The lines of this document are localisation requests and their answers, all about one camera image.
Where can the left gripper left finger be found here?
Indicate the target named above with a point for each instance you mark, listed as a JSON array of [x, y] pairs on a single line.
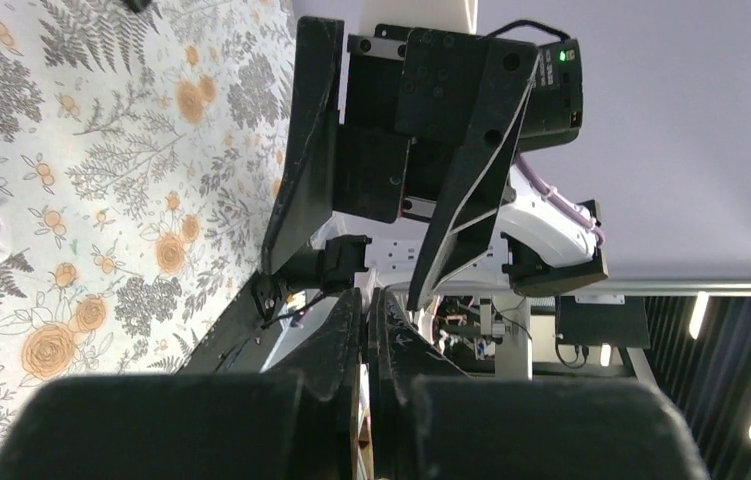
[[296, 420]]

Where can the floral table mat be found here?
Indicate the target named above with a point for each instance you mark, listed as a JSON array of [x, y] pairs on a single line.
[[139, 158]]

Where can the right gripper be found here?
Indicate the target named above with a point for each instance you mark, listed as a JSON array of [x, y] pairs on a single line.
[[430, 114]]

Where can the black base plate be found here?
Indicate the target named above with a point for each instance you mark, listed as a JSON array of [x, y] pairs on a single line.
[[245, 334]]

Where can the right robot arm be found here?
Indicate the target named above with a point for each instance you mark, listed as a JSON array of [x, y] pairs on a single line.
[[554, 244]]

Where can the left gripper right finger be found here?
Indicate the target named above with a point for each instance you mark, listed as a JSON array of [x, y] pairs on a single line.
[[429, 420]]

